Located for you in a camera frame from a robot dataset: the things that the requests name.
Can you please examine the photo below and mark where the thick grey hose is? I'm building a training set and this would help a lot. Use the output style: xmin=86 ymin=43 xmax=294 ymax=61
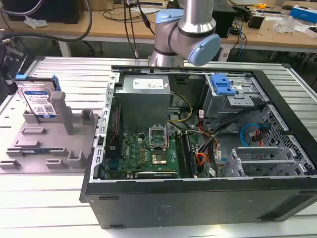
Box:
xmin=0 ymin=0 xmax=93 ymax=42

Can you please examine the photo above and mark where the grey power supply unit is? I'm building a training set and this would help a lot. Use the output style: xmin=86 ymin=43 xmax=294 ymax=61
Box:
xmin=114 ymin=74 xmax=172 ymax=132

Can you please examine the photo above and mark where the black graphics card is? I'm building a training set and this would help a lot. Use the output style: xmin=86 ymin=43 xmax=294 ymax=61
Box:
xmin=135 ymin=170 xmax=178 ymax=179

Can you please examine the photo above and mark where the blue cardboard box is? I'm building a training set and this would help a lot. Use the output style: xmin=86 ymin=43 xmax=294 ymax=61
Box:
xmin=289 ymin=5 xmax=317 ymax=25

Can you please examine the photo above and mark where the green motherboard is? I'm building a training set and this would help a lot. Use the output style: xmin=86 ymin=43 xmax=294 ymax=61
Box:
xmin=105 ymin=130 xmax=199 ymax=179

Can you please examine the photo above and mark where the wooden desk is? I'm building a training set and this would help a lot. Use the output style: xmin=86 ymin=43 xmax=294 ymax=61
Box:
xmin=0 ymin=0 xmax=317 ymax=53

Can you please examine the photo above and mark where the silver drive cage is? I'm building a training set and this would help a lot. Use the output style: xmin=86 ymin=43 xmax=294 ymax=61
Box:
xmin=201 ymin=73 xmax=269 ymax=119

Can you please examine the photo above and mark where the blue drive bay latch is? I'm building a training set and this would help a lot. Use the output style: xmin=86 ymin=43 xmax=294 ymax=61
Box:
xmin=211 ymin=73 xmax=237 ymax=96

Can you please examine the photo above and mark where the black box on desk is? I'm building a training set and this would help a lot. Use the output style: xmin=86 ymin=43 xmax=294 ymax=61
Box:
xmin=248 ymin=12 xmax=264 ymax=29

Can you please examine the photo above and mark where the black open PC case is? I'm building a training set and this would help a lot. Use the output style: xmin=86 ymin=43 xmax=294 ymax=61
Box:
xmin=79 ymin=64 xmax=317 ymax=230

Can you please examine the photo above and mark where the metal socket cover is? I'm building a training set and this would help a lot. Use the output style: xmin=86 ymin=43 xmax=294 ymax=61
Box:
xmin=148 ymin=125 xmax=167 ymax=151

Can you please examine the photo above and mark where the blue SATA wire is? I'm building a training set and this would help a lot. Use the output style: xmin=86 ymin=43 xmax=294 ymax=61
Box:
xmin=240 ymin=122 xmax=264 ymax=149

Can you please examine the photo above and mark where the hard disk in blue carrier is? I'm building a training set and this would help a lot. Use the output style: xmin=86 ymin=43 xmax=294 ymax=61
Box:
xmin=14 ymin=75 xmax=61 ymax=119

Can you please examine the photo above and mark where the yellow power wire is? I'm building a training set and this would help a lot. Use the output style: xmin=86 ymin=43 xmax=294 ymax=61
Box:
xmin=167 ymin=91 xmax=194 ymax=123

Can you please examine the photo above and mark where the black hanging cable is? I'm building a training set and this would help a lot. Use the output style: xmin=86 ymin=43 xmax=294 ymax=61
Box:
xmin=125 ymin=0 xmax=139 ymax=59

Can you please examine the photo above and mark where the orange wire bundle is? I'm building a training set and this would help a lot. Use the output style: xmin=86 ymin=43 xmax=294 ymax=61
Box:
xmin=197 ymin=142 xmax=221 ymax=167

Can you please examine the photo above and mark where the metal disk bay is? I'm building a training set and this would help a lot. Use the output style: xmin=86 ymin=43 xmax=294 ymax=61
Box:
xmin=220 ymin=146 xmax=310 ymax=177

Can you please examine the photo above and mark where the grey parts rack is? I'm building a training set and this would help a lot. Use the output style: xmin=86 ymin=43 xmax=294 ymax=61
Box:
xmin=0 ymin=91 xmax=100 ymax=175

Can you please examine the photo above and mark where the CPU socket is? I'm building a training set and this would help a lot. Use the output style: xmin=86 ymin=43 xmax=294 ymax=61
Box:
xmin=151 ymin=153 xmax=168 ymax=166

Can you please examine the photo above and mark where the black equipment block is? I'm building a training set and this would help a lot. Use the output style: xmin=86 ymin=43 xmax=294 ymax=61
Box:
xmin=0 ymin=37 xmax=28 ymax=96

